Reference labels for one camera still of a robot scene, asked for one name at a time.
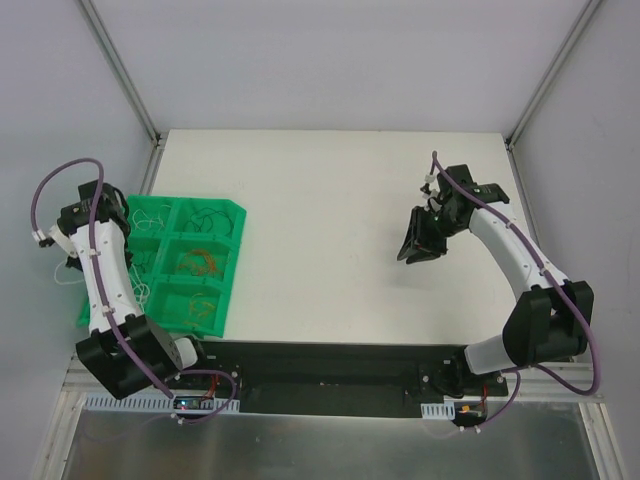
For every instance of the aluminium frame post right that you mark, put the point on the aluminium frame post right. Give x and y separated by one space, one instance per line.
543 87

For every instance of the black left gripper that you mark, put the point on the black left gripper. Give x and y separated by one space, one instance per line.
129 257

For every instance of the white slotted cable duct left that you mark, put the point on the white slotted cable duct left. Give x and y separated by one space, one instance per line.
157 403

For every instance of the green plastic compartment tray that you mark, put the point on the green plastic compartment tray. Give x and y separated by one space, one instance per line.
184 257

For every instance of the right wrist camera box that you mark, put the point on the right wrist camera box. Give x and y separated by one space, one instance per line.
428 190

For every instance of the aluminium frame post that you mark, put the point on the aluminium frame post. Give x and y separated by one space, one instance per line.
106 45
543 87

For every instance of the aluminium extrusion rail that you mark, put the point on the aluminium extrusion rail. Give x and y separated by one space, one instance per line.
535 386

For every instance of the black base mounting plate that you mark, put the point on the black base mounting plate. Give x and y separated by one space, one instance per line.
388 381

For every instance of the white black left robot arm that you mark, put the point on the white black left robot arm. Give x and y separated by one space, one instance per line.
124 345

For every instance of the white slotted cable duct right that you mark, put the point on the white slotted cable duct right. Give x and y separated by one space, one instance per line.
438 411

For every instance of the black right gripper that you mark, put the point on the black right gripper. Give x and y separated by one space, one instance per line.
426 231

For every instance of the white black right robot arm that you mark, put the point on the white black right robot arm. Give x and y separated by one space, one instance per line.
546 323

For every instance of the white slotted cable duct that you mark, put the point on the white slotted cable duct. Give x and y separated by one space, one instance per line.
157 403
438 411

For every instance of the aluminium frame post left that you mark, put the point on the aluminium frame post left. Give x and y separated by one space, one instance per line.
106 45

